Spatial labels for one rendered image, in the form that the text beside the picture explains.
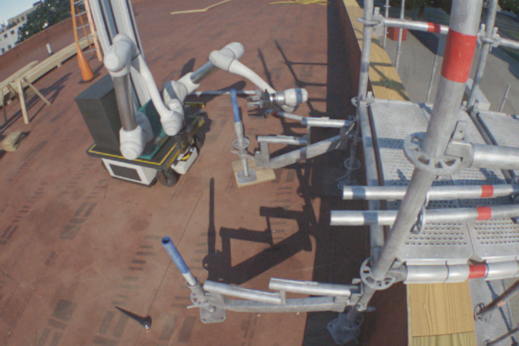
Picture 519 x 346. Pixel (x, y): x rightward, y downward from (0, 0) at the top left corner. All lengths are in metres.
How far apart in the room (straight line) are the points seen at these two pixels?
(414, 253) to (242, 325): 1.02
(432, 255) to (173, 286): 1.43
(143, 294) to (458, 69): 1.85
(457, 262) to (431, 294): 0.14
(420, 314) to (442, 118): 0.65
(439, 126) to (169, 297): 1.65
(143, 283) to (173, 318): 0.33
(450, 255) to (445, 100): 0.66
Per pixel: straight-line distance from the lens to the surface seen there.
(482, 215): 1.12
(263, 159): 2.05
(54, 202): 2.96
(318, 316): 1.62
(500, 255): 1.17
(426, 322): 0.98
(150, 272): 1.93
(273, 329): 1.62
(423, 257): 1.00
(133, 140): 1.84
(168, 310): 1.78
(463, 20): 0.46
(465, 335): 1.03
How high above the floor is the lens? 1.56
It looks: 39 degrees down
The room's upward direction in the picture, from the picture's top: 7 degrees counter-clockwise
